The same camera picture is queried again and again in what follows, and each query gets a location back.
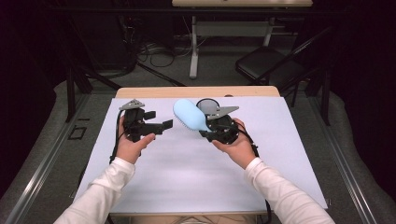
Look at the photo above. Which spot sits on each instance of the person's left hand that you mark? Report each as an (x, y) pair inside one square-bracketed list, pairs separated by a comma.
[(129, 151)]

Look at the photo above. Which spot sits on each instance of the person's right hand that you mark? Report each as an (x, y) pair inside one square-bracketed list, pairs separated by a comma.
[(239, 151)]

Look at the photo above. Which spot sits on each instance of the black floor socket frame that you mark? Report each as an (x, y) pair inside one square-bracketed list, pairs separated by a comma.
[(70, 136)]

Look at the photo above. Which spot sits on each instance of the black mesh cup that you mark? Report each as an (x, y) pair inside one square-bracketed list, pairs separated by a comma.
[(208, 105)]

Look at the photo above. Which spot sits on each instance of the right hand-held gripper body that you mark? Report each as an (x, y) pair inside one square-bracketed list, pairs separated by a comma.
[(224, 129)]

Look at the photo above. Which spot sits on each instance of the light blue hairbrush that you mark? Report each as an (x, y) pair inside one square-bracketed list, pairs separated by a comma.
[(190, 115)]

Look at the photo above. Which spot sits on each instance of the white-legged desk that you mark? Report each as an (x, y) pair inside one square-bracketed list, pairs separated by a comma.
[(230, 29)]

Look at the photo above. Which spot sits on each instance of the white table mat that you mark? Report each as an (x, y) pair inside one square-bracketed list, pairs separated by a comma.
[(186, 174)]

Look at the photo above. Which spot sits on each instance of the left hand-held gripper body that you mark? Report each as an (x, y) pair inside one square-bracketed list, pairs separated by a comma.
[(134, 121)]

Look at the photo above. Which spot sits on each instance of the metal floor rail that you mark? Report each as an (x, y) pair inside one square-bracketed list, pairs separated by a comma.
[(46, 161), (345, 174)]

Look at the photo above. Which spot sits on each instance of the black folding chair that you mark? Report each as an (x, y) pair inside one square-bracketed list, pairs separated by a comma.
[(264, 62)]

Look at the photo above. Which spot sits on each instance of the black metal stand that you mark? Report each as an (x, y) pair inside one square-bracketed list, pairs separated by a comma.
[(71, 93)]

